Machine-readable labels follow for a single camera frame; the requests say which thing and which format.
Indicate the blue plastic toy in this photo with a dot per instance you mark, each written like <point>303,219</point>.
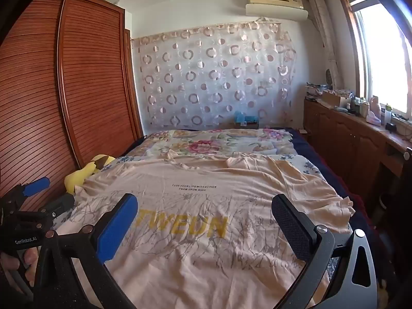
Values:
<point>244,117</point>

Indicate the wooden cabinet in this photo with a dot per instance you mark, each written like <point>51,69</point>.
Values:
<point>341,141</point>

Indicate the sheer circle-patterned curtain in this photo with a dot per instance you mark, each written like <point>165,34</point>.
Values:
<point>209,87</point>

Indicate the window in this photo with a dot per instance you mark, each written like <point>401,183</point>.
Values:
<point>386,54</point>

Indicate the wooden louvered wardrobe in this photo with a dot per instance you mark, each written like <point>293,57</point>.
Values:
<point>80,87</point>

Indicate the small cardboard box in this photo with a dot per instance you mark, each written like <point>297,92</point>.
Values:
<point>244,126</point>

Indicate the navy blue blanket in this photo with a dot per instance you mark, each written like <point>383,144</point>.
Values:
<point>305,144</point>

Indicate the peach printed t-shirt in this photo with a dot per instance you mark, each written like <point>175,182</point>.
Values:
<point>193,206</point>

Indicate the yellow plush toy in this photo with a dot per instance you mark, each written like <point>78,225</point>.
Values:
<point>77,177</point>

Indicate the beige window curtain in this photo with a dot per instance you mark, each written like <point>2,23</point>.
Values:
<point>322,22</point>

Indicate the person's left hand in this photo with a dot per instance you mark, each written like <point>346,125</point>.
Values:
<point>32,257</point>

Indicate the open cardboard box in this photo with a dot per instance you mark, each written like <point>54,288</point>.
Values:
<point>334,98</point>

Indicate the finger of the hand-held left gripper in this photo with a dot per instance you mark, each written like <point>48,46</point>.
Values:
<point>59,207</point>
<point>35,186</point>

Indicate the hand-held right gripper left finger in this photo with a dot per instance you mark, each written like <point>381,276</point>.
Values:
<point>117,228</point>

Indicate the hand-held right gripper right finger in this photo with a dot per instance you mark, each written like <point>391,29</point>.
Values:
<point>293,228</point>

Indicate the small black box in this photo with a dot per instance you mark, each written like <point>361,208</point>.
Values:
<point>391,127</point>

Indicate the white bottle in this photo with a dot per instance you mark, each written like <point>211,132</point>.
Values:
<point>364,109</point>

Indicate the floral blanket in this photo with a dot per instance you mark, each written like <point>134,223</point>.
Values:
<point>199,144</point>

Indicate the white air deflector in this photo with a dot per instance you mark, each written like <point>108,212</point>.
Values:
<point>276,12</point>

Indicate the blue floral white sheet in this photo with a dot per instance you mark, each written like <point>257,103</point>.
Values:
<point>305,165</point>

